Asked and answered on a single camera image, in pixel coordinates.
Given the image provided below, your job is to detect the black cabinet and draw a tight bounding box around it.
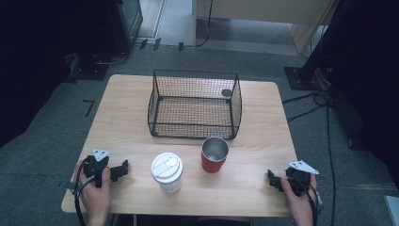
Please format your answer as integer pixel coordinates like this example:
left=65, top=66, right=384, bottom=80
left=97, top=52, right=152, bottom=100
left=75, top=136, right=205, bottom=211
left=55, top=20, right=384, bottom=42
left=105, top=0, right=144, bottom=55

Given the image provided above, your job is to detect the black hanging cable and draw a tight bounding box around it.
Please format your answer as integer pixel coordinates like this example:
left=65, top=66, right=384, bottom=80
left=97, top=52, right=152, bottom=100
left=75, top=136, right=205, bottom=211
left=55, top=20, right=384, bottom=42
left=184, top=0, right=215, bottom=49

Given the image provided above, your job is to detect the black stand base plate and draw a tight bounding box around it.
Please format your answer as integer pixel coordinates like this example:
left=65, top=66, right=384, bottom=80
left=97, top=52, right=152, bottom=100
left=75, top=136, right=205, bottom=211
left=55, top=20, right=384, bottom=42
left=283, top=66, right=325, bottom=91
left=66, top=59, right=110, bottom=81

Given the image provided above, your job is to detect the light wooden furniture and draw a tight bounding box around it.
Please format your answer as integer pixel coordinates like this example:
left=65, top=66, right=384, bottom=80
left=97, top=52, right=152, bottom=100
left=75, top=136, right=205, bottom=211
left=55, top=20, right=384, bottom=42
left=191, top=0, right=341, bottom=56

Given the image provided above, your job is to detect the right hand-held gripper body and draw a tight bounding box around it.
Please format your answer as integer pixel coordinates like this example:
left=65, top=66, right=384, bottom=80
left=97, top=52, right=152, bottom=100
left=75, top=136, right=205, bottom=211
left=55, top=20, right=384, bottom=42
left=283, top=160, right=320, bottom=198

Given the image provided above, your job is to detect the yellow floor tape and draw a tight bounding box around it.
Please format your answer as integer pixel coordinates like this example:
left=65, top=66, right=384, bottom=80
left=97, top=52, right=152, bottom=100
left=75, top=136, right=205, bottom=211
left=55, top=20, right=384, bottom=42
left=353, top=183, right=398, bottom=191

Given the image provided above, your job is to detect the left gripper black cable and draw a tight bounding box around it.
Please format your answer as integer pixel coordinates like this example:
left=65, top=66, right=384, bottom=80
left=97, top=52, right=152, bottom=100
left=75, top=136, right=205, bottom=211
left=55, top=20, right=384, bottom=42
left=72, top=159, right=96, bottom=226

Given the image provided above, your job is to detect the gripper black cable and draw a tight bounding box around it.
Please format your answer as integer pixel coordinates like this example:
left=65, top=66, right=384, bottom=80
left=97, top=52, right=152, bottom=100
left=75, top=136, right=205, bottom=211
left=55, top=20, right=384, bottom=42
left=290, top=173, right=325, bottom=226
left=72, top=159, right=96, bottom=226

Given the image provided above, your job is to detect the black stand post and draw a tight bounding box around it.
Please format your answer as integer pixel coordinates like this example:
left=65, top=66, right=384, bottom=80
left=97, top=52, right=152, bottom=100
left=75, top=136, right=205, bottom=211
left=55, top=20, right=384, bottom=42
left=296, top=0, right=357, bottom=83

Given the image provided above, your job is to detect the dark curtain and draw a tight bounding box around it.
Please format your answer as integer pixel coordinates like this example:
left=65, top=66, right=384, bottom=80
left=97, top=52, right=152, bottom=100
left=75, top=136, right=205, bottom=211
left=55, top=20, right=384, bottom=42
left=323, top=0, right=399, bottom=191
left=0, top=0, right=109, bottom=149

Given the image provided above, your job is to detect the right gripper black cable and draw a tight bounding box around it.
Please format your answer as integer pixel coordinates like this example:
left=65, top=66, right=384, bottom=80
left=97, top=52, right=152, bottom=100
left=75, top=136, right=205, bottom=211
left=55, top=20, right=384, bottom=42
left=290, top=173, right=325, bottom=226

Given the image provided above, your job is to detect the clear cup with white lid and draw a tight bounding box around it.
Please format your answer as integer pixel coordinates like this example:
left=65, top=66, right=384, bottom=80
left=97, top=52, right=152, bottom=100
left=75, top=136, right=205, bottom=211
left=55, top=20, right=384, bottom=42
left=151, top=152, right=184, bottom=193

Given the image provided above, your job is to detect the person's left hand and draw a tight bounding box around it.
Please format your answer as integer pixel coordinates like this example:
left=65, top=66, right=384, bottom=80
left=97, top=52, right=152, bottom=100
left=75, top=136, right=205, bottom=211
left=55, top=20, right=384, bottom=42
left=77, top=161, right=113, bottom=219

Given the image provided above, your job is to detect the long black floor cable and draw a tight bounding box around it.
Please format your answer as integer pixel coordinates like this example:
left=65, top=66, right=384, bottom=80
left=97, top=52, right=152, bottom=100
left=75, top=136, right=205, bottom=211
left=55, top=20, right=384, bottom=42
left=325, top=102, right=337, bottom=226

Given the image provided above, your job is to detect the black wire mesh basket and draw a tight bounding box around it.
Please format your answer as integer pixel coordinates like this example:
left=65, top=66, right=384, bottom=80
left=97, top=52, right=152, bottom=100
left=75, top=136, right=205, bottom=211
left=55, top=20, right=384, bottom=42
left=147, top=69, right=243, bottom=140

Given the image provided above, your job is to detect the red steel tumbler cup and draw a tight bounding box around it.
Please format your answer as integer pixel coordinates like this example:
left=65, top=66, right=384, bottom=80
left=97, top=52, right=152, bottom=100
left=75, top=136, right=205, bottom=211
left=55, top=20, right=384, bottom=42
left=200, top=136, right=231, bottom=174

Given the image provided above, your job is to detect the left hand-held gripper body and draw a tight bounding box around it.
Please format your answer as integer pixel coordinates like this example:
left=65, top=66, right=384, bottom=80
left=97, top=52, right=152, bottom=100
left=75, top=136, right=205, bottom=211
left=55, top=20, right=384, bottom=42
left=82, top=149, right=111, bottom=188

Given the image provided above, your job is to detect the person's right hand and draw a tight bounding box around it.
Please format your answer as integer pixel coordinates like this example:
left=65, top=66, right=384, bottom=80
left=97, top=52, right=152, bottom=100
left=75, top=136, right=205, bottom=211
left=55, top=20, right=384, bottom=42
left=279, top=173, right=318, bottom=220

